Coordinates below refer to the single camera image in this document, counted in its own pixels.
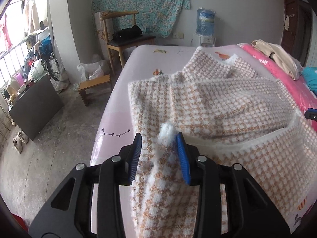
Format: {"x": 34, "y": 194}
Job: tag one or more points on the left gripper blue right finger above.
{"x": 184, "y": 159}

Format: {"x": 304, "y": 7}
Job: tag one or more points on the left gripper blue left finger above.
{"x": 132, "y": 159}

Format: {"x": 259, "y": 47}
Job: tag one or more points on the beige houndstooth knit coat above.
{"x": 223, "y": 123}

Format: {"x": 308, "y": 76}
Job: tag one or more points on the cream clothes pile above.
{"x": 283, "y": 59}

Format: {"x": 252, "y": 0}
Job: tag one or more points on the pink floral bedsheet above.
{"x": 298, "y": 89}

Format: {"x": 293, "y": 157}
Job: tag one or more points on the teal garment on bed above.
{"x": 310, "y": 76}

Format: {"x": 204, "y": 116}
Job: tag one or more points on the small wooden stool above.
{"x": 84, "y": 86}

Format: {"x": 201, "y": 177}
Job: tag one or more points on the dark wooden door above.
{"x": 297, "y": 29}

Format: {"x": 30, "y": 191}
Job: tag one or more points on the white plastic bag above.
{"x": 90, "y": 71}

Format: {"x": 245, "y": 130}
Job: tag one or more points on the wooden chair with dark seat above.
{"x": 120, "y": 46}

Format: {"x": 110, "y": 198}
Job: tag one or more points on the black bag on chair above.
{"x": 128, "y": 33}

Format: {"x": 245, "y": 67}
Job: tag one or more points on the pair of beige shoes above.
{"x": 19, "y": 140}

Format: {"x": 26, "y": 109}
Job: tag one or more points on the white water dispenser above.
{"x": 204, "y": 41}

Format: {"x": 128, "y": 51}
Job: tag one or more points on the wheelchair with blue bag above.
{"x": 42, "y": 50}

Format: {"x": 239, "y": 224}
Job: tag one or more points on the teal floral hanging cloth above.
{"x": 155, "y": 16}

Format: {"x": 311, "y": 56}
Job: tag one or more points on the blue water bottle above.
{"x": 205, "y": 22}

